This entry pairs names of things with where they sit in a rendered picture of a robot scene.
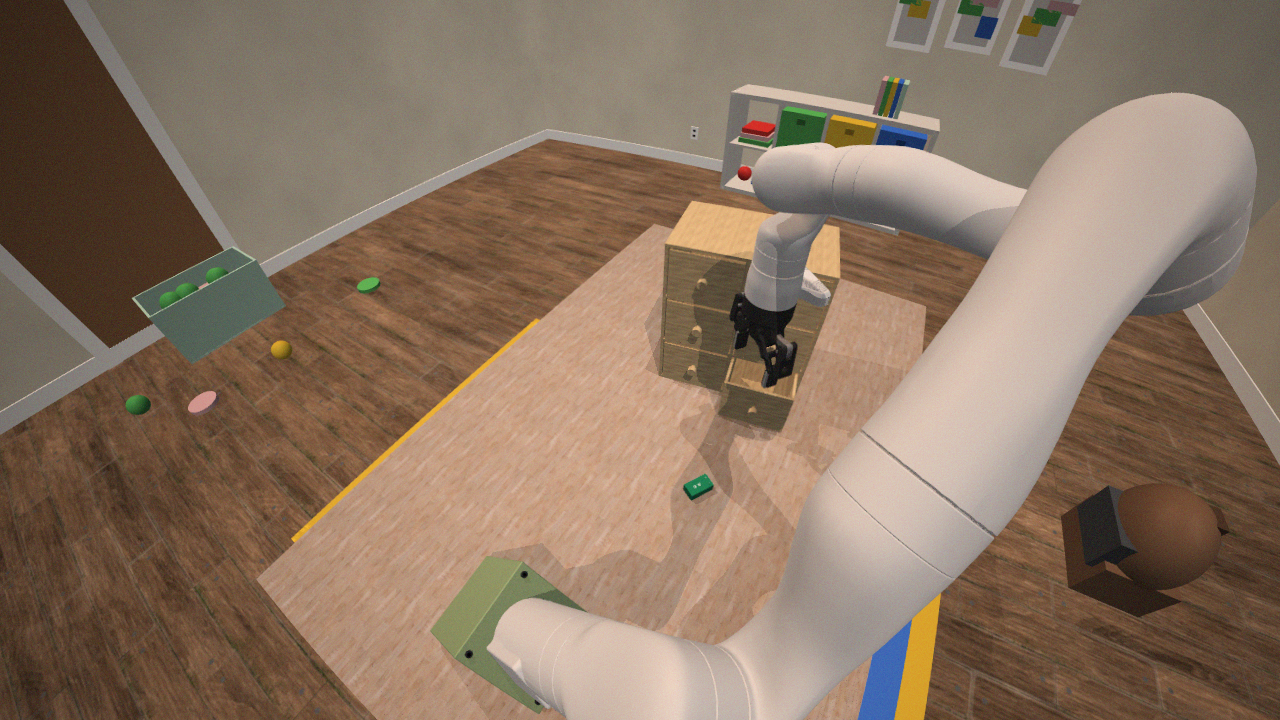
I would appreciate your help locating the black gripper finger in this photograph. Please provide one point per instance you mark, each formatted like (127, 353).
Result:
(742, 333)
(784, 353)

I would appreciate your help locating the light wooden chest of drawers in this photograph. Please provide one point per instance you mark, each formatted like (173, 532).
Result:
(731, 233)

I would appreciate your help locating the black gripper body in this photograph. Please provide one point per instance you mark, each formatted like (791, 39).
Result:
(776, 320)

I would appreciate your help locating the green nine-volt battery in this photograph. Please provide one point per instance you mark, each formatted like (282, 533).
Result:
(698, 487)

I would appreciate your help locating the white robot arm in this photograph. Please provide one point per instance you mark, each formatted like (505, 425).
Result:
(1162, 184)

